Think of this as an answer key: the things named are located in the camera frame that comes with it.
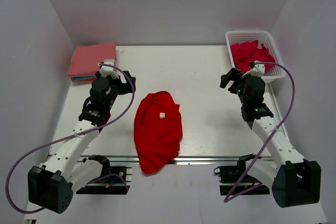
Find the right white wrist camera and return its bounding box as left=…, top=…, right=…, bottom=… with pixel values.
left=243, top=61, right=265, bottom=78

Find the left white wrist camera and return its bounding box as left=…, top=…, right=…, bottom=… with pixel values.
left=98, top=59, right=117, bottom=77

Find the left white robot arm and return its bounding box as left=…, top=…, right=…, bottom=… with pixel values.
left=28, top=71, right=136, bottom=214

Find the folded pink t shirt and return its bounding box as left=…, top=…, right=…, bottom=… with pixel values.
left=68, top=42, right=117, bottom=79

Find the aluminium table rail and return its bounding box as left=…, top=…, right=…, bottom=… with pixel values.
left=47, top=154, right=295, bottom=166

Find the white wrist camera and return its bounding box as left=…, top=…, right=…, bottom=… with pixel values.
left=98, top=59, right=117, bottom=77
left=243, top=61, right=265, bottom=78

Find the crumpled magenta t shirt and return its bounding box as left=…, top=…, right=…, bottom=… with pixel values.
left=230, top=40, right=276, bottom=72

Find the white plastic basket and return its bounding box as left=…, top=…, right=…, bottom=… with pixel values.
left=225, top=30, right=286, bottom=83

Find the red t shirt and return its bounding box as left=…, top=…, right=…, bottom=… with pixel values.
left=134, top=91, right=183, bottom=175

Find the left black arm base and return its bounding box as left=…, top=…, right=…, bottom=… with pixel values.
left=76, top=156, right=132, bottom=195

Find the folded orange t shirt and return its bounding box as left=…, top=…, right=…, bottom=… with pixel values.
left=71, top=77, right=96, bottom=82

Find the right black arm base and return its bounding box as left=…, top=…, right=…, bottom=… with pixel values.
left=213, top=154, right=260, bottom=196

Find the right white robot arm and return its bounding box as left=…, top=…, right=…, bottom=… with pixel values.
left=214, top=64, right=321, bottom=208

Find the folded teal t shirt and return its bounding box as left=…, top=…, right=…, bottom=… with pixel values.
left=73, top=76, right=94, bottom=79

